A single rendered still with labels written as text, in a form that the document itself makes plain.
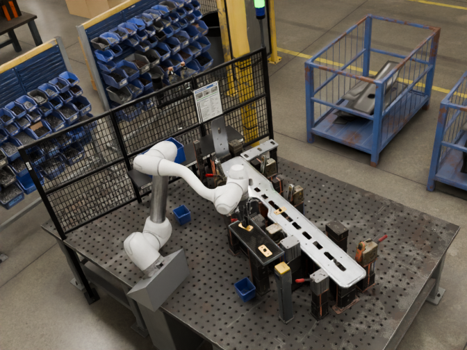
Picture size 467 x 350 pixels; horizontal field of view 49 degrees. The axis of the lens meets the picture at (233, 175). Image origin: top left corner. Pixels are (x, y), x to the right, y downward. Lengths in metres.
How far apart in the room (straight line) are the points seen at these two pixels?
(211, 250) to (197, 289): 0.34
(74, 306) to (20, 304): 0.47
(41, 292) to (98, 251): 1.05
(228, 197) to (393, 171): 2.81
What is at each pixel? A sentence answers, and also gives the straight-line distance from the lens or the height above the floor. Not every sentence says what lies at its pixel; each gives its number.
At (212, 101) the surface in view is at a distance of 3.93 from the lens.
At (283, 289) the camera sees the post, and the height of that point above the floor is 1.02.
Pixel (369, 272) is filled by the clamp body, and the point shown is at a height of 0.85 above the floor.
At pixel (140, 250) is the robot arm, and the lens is 3.29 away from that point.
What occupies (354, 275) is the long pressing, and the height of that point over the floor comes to 1.00.
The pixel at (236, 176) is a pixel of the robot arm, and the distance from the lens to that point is 2.73.
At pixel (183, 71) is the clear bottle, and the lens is 3.80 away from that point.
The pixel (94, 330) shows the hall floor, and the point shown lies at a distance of 4.31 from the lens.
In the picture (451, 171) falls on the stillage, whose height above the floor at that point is 0.16.
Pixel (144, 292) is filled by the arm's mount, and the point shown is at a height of 0.88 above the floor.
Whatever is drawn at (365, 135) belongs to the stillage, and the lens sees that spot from 5.38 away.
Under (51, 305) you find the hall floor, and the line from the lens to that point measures 4.62.
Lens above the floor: 3.36
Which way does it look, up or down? 40 degrees down
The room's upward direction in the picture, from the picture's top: 9 degrees counter-clockwise
